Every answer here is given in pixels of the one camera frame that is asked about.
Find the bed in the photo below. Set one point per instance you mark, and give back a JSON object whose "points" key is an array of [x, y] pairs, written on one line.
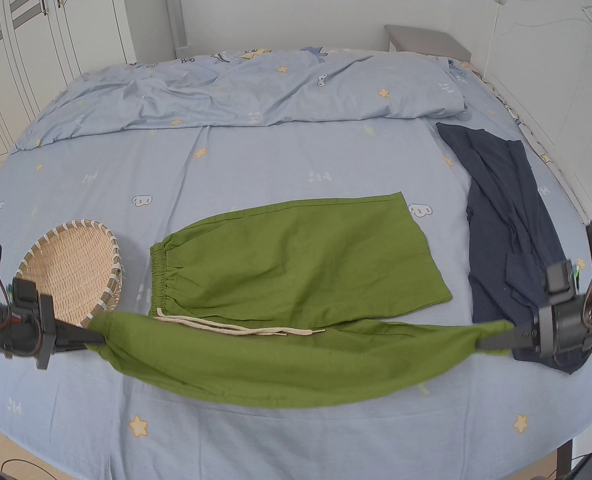
{"points": [[301, 168]]}

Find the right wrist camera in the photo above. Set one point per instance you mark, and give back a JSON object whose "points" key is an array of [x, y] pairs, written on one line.
{"points": [[560, 278]]}

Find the pale blue quilt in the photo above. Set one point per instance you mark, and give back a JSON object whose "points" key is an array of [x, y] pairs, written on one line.
{"points": [[276, 98]]}

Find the dark blue garment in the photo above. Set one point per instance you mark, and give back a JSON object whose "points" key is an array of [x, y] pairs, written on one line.
{"points": [[506, 218]]}

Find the grey wall pipe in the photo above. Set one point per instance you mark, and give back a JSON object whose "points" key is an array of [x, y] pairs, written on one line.
{"points": [[176, 8]]}

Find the grey bedside table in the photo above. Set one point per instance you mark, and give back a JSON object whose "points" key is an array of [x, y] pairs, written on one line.
{"points": [[426, 40]]}

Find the round woven basket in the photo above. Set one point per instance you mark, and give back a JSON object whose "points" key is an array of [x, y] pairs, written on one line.
{"points": [[71, 273]]}

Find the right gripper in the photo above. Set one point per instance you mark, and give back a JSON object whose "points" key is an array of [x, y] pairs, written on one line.
{"points": [[571, 325]]}

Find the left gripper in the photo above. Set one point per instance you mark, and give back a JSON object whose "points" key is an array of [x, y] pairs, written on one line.
{"points": [[26, 330]]}

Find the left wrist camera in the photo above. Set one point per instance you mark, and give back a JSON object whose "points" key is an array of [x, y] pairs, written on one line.
{"points": [[26, 295]]}

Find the white wardrobe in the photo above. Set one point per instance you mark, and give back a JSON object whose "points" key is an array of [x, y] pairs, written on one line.
{"points": [[26, 43]]}

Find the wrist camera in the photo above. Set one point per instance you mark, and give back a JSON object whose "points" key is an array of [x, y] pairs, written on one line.
{"points": [[26, 295], [560, 278]]}

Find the green shorts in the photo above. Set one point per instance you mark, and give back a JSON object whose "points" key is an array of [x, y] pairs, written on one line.
{"points": [[301, 268]]}

